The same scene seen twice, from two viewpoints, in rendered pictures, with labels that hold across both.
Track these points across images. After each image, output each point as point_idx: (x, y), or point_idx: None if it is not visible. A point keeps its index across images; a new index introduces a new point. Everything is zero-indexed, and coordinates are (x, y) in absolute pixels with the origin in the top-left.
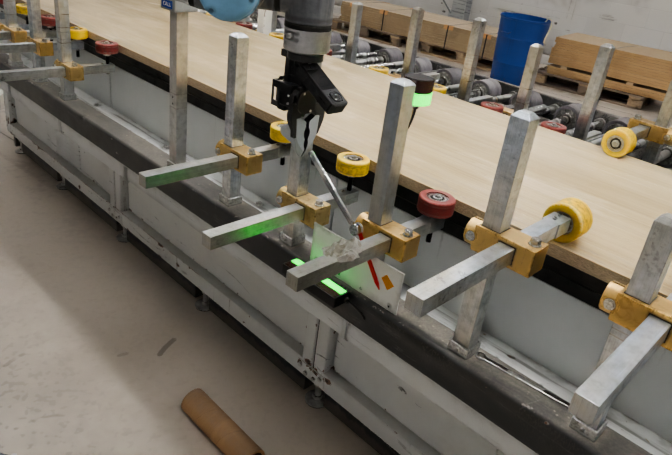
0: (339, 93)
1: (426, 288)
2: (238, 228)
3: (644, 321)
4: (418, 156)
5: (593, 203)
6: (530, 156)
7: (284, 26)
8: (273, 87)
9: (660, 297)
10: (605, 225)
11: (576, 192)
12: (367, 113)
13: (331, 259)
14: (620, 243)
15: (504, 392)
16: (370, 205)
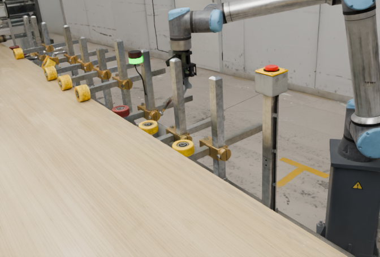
0: (168, 59)
1: (160, 68)
2: (210, 117)
3: (109, 68)
4: (103, 133)
5: (38, 116)
6: (18, 144)
7: (190, 38)
8: (195, 67)
9: (98, 69)
10: (53, 107)
11: (36, 121)
12: (102, 177)
13: None
14: (61, 100)
15: None
16: (154, 103)
